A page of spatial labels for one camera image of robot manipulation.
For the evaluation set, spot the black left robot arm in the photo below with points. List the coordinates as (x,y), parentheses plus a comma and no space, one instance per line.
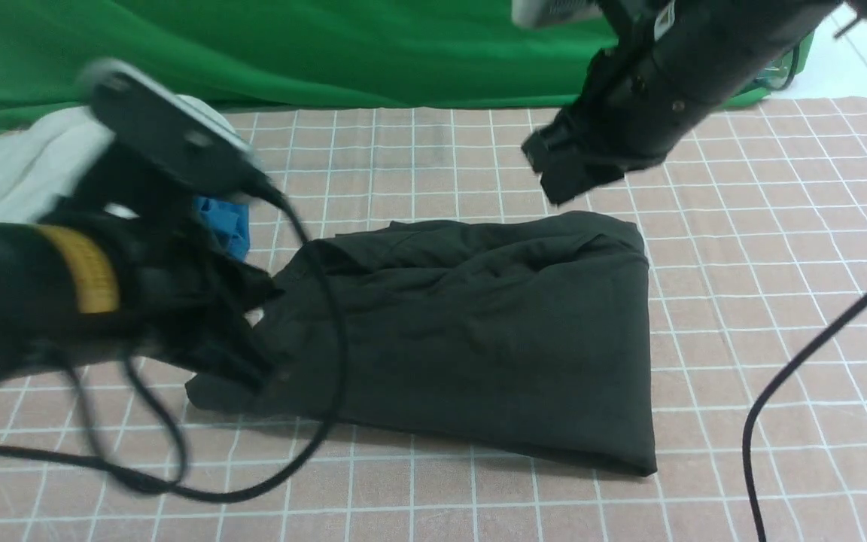
(109,291)

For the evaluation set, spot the white garment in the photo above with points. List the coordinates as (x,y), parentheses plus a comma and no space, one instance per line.
(69,159)

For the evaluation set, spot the gray long-sleeve top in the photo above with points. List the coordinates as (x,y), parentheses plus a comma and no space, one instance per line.
(529,337)

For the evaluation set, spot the blue garment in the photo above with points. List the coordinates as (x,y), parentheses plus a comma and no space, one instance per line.
(229,223)

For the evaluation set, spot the pink grid table mat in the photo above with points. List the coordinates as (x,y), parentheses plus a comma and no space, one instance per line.
(757,230)

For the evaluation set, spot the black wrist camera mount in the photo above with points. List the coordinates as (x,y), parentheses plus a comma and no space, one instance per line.
(545,14)
(163,153)

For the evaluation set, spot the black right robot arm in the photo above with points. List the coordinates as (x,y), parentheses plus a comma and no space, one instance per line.
(674,63)

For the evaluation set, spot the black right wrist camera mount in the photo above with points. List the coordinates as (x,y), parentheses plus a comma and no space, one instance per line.
(545,14)

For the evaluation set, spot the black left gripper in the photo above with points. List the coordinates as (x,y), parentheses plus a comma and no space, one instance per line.
(190,299)

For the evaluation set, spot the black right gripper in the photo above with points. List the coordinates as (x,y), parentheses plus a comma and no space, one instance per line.
(627,117)

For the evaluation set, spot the blue binder clip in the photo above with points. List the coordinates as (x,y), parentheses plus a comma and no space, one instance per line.
(775,78)

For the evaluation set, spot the green backdrop cloth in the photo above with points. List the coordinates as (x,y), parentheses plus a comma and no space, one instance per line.
(304,54)

